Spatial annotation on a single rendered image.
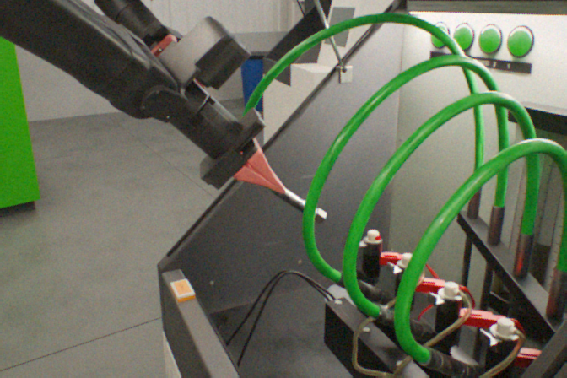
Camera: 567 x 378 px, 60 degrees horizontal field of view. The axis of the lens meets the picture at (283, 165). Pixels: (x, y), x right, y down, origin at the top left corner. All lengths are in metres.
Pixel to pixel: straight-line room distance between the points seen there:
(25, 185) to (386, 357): 3.44
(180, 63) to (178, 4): 6.85
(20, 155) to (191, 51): 3.36
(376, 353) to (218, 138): 0.37
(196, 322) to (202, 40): 0.47
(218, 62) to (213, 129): 0.08
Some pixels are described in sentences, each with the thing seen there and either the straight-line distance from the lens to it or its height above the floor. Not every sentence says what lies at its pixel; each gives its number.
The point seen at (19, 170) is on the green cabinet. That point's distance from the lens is 3.90.
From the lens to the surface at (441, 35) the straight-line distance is 0.77.
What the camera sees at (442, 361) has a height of 1.10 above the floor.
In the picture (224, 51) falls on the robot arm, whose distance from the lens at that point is 0.56.
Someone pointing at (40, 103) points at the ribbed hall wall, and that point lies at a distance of 7.05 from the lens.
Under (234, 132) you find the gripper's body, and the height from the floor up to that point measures 1.29.
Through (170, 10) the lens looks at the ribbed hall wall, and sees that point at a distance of 7.37.
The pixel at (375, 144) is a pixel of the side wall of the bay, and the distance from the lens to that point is 1.10.
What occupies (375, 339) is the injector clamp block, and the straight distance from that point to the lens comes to 0.76.
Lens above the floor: 1.44
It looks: 18 degrees down
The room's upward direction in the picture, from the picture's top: straight up
